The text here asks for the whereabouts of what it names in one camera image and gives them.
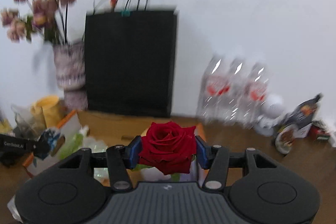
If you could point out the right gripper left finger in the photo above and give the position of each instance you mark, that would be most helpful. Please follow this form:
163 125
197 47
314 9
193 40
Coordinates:
121 158

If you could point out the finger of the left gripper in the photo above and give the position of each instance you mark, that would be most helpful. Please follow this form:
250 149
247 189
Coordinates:
49 143

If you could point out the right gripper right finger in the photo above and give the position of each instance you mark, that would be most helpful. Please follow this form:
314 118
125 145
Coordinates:
216 160

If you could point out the red artificial rose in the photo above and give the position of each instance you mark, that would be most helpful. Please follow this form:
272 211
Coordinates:
168 153

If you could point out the green spray bottle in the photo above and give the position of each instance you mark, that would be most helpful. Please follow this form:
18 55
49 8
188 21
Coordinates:
73 144

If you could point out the clear glass cup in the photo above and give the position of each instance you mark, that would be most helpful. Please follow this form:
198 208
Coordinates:
29 125

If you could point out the yellow ceramic mug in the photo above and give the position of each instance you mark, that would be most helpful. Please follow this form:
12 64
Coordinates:
49 110

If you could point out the orange cardboard storage box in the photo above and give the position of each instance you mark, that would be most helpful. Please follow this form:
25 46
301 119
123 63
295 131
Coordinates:
116 129

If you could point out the middle water bottle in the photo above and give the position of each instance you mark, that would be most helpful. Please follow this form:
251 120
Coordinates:
236 78

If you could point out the water bottle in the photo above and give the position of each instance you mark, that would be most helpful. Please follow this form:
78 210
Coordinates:
255 91
236 78
213 84

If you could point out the left water bottle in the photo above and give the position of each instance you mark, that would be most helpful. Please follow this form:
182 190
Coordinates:
213 84

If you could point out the white robot figurine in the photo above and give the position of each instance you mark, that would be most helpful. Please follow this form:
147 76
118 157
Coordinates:
270 111

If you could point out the right water bottle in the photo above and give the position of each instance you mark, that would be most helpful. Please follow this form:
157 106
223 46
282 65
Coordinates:
255 91

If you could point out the purple white ceramic vase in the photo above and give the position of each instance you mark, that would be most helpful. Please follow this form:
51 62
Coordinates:
70 74

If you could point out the red small box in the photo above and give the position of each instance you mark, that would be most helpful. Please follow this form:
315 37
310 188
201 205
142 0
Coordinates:
318 131

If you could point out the black paper gift bag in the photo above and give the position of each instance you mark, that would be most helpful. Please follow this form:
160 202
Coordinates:
129 59

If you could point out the dried pink flower bouquet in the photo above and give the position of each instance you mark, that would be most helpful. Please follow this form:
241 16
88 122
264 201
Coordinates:
48 18

